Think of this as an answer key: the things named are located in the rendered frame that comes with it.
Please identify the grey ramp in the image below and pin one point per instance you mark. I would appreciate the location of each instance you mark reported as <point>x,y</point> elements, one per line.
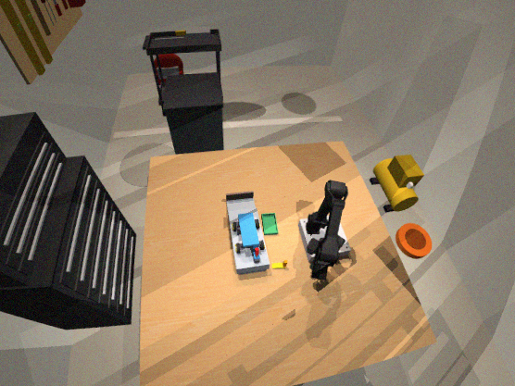
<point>242,203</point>

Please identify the small blue trolley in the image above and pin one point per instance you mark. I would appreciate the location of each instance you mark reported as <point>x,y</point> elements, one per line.
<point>248,226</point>

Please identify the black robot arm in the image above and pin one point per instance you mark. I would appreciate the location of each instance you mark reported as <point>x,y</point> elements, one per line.
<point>326,251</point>

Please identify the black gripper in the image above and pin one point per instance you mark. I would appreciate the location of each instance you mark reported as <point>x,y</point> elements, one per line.
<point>340,241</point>

